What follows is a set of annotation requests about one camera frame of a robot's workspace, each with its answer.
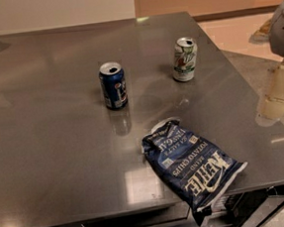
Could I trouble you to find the blue pepsi can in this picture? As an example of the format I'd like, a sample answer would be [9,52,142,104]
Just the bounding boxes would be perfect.
[99,61,128,110]

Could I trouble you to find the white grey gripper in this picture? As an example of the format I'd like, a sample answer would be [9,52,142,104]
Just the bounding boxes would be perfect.
[260,0,284,119]

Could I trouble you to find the blue kettle chips bag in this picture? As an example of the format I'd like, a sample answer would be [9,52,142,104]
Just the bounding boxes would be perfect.
[142,118,246,225]

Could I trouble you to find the white green soda can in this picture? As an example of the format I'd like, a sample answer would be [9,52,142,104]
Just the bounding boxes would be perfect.
[172,37,198,82]

